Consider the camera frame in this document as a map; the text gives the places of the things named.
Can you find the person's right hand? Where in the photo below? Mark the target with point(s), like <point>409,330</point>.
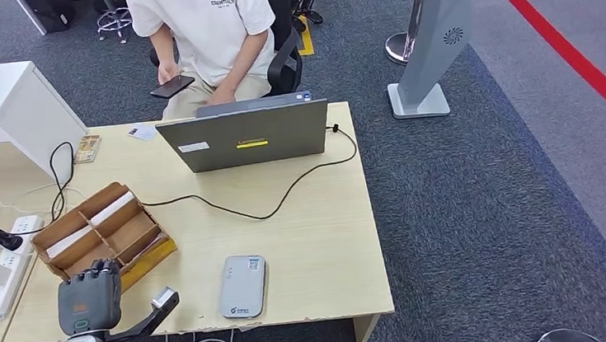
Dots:
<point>168,73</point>

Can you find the person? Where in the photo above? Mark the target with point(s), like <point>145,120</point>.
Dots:
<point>203,30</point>

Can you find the black office chair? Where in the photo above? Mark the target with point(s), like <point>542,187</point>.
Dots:
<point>285,67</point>

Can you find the person's left hand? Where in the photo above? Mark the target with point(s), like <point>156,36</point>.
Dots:
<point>221,94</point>

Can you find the round dark metal base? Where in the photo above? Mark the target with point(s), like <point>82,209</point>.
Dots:
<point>567,338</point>

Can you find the wooden compartment organizer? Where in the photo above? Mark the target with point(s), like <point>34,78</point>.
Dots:
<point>122,229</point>

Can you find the chrome stanchion post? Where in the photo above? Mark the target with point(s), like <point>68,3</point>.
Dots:
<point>396,49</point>

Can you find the grey card reader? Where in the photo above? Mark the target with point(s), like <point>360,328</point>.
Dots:
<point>242,287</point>

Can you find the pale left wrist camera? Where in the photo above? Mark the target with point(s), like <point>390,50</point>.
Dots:
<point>164,298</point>

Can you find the white ID card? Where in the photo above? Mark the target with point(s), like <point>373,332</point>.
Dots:
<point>143,132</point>

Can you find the grey laptop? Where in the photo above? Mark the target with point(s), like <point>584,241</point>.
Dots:
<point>251,138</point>

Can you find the patterned card pack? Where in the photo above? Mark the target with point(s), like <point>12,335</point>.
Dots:
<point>88,149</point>

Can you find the person's right forearm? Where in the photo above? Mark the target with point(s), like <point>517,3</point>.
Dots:
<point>163,45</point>

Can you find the chrome stool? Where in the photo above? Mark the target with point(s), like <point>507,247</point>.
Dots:
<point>114,19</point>

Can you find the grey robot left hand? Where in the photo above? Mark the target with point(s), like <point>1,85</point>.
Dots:
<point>89,300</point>

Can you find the grey kiosk stand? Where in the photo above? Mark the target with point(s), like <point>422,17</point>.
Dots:
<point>434,43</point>

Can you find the white card stack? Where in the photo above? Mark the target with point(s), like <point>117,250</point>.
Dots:
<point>114,207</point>
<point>68,242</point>

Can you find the black smartphone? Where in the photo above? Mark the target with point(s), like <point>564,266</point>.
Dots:
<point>175,86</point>

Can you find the black case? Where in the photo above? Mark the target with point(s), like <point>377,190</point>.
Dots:
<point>48,11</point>

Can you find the person's left forearm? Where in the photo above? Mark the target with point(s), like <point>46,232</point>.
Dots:
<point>244,60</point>

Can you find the yellow organizer base tray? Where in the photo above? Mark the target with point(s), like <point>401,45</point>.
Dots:
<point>146,263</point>

